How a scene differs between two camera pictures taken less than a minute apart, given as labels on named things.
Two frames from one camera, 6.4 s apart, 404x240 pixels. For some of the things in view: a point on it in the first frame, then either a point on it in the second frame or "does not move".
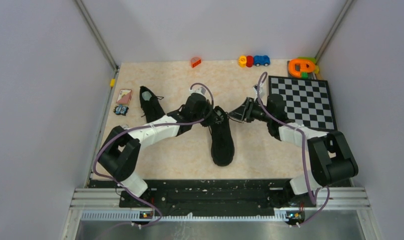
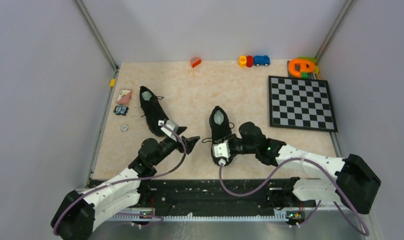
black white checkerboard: x=307 y=101 does not move
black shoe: x=150 y=105 does not move
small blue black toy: x=121 y=109 does not move
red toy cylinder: x=249 y=61 does not move
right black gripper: x=240 y=113 to x=233 y=137
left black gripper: x=213 y=117 to x=189 y=142
